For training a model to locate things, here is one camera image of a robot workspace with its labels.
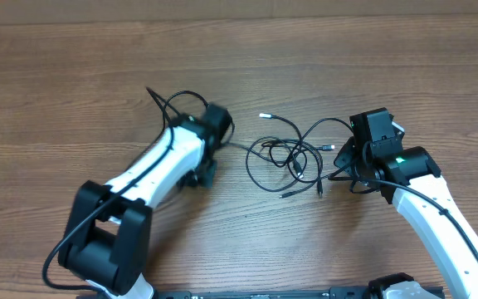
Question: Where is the black cable grey metal plug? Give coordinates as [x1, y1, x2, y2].
[258, 111, 306, 180]

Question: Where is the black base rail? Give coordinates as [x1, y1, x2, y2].
[76, 272, 446, 299]

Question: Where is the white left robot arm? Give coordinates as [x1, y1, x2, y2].
[58, 104, 232, 298]

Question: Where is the thick black cable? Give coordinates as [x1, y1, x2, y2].
[245, 117, 354, 199]

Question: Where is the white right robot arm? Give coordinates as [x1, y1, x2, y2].
[329, 108, 478, 298]

